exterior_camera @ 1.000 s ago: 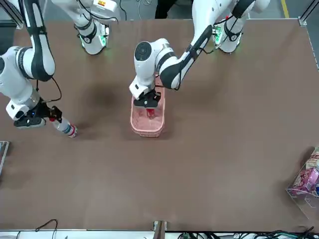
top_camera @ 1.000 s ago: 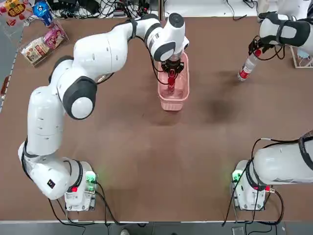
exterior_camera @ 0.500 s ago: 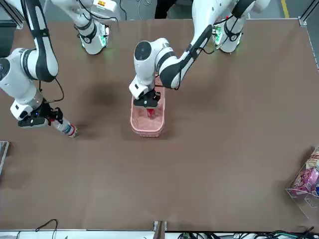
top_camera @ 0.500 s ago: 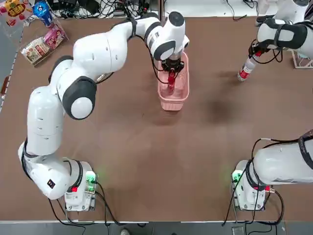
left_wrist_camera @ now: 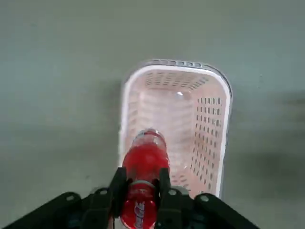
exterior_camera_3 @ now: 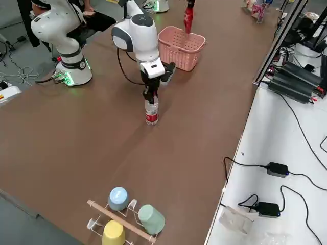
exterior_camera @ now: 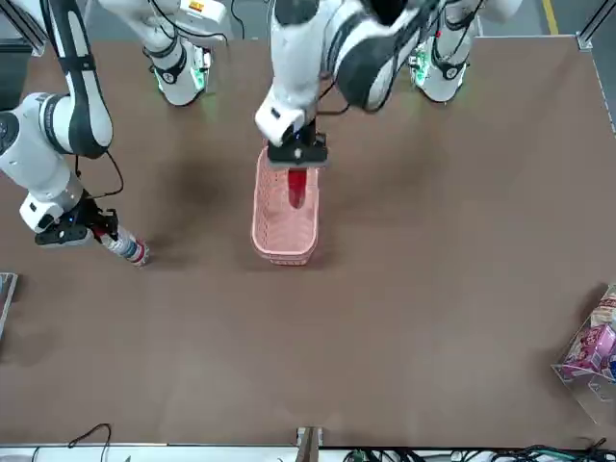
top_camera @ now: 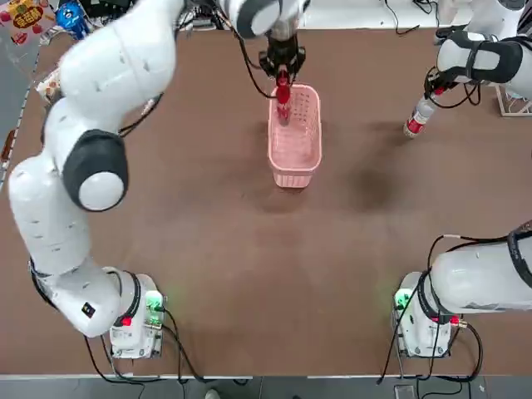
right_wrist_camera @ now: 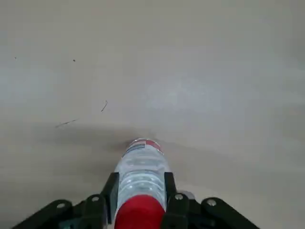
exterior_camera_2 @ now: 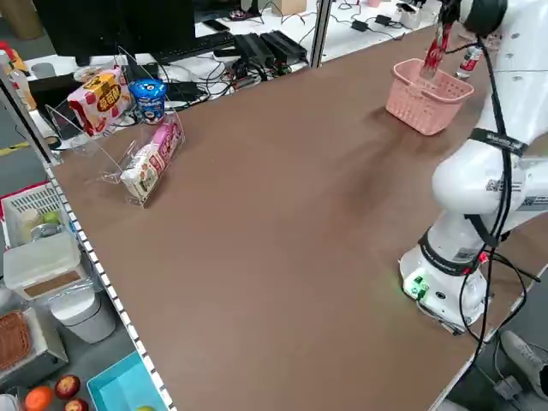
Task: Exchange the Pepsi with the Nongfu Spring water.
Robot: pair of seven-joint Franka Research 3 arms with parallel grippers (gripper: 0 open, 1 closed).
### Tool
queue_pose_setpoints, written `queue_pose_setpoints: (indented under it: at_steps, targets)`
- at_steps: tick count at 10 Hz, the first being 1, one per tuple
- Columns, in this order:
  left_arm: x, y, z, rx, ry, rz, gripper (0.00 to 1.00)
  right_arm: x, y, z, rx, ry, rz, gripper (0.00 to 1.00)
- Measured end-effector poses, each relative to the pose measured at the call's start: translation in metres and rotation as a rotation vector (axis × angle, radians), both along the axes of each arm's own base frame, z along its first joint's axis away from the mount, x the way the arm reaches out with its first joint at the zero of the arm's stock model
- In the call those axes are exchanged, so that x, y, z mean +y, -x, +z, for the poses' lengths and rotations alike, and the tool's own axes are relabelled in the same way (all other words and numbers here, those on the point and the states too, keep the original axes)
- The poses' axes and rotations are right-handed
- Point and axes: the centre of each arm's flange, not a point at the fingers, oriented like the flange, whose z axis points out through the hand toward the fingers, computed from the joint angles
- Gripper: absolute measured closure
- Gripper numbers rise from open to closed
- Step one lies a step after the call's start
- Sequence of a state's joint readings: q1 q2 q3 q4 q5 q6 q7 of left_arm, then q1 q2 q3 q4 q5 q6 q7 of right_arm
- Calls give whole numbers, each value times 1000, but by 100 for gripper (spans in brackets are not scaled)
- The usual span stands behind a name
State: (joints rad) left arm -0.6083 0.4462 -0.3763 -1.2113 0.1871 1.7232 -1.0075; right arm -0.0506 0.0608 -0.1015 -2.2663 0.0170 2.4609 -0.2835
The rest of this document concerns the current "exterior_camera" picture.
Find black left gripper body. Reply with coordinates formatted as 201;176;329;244
267;117;332;170

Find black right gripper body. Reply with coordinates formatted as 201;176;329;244
34;204;100;247

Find clear water bottle red cap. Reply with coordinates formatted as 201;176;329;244
93;225;150;267

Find red cola bottle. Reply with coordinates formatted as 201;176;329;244
287;167;309;209

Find pink plastic basket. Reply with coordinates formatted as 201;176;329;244
249;146;321;267

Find beige snack packet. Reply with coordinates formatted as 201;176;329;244
596;286;616;328

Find pink snack packet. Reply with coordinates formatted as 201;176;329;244
562;322;616;374

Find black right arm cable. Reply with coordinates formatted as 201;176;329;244
74;151;125;198

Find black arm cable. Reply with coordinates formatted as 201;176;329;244
74;151;125;198
315;66;355;117

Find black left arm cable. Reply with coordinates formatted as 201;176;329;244
315;66;355;117

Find white wire rack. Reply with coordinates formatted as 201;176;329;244
0;272;19;338

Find loose black cable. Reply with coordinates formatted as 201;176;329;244
66;423;113;449

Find aluminium post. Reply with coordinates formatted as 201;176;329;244
295;425;324;462

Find aluminium table rail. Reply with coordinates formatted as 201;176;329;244
577;28;616;134

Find tangled black cables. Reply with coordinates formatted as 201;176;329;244
346;435;616;462

